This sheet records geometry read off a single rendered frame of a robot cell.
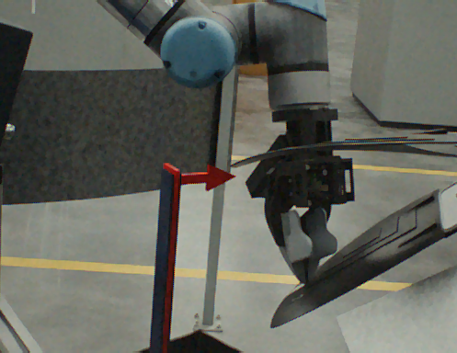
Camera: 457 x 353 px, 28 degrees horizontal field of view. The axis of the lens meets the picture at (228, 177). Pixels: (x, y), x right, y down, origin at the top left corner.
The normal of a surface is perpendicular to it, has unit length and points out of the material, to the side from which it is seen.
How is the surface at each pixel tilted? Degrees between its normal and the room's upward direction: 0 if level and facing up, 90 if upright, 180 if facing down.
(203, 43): 90
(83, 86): 90
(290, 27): 76
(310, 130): 90
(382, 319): 55
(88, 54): 90
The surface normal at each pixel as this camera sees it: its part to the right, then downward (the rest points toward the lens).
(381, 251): -0.60, -0.76
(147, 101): 0.66, 0.26
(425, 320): -0.30, -0.38
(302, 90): 0.06, 0.01
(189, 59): -0.09, 0.26
